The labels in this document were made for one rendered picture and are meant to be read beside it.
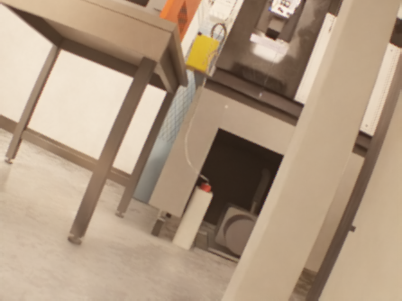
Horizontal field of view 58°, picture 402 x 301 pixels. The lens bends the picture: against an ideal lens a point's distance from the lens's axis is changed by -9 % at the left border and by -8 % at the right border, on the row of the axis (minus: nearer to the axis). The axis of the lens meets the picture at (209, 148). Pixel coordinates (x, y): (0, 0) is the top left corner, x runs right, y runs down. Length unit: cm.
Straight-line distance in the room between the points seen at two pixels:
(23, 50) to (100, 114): 87
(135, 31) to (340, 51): 83
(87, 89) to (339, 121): 278
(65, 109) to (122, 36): 200
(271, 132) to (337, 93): 133
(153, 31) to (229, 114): 68
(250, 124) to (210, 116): 17
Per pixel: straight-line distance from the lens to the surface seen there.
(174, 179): 167
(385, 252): 33
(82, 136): 303
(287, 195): 36
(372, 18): 41
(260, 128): 169
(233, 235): 182
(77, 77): 312
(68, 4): 123
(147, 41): 113
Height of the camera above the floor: 37
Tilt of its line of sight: 3 degrees up
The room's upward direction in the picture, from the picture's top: 23 degrees clockwise
